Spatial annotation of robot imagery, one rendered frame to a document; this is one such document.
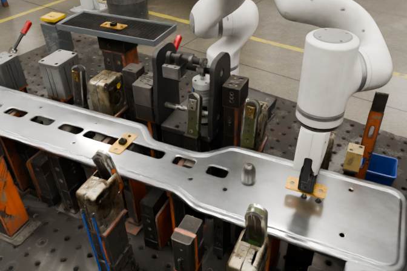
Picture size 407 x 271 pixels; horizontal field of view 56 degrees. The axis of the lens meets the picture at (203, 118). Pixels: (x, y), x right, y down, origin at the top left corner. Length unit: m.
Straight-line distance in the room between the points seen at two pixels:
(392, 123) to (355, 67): 2.36
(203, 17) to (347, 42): 0.69
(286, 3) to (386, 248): 0.49
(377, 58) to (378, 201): 0.34
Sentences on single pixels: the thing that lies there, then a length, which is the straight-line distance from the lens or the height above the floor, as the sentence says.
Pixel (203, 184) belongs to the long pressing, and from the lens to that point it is 0.88.
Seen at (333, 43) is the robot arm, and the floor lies 1.37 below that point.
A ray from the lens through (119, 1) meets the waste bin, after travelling 3.94.
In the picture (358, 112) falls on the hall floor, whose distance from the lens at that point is 3.05.
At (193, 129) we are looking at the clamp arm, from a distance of 1.02.
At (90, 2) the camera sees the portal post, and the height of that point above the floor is 0.12.
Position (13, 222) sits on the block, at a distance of 1.27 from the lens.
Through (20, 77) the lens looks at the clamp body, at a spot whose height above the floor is 0.98.
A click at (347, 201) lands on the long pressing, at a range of 0.89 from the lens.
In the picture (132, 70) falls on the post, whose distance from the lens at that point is 1.14.
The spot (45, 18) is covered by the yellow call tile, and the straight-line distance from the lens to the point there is 1.45.
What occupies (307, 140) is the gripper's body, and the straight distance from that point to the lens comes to 0.71.
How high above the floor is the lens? 1.62
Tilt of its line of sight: 35 degrees down
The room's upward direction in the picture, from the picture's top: 2 degrees counter-clockwise
